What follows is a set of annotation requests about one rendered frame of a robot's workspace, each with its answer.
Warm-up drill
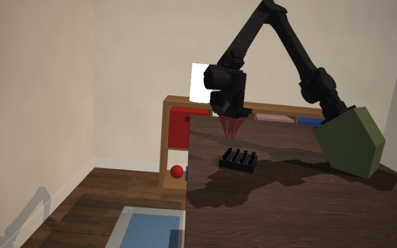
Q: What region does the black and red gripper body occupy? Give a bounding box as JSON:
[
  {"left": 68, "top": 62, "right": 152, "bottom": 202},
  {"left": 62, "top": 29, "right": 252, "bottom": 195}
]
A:
[{"left": 217, "top": 90, "right": 252, "bottom": 119}]

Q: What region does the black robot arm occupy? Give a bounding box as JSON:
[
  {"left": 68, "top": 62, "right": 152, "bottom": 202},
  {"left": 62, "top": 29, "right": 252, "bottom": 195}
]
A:
[{"left": 203, "top": 0, "right": 356, "bottom": 125}]

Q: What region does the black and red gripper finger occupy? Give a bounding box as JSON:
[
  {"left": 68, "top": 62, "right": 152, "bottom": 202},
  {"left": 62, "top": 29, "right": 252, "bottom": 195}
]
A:
[
  {"left": 219, "top": 115, "right": 231, "bottom": 138},
  {"left": 231, "top": 117, "right": 246, "bottom": 140}
]

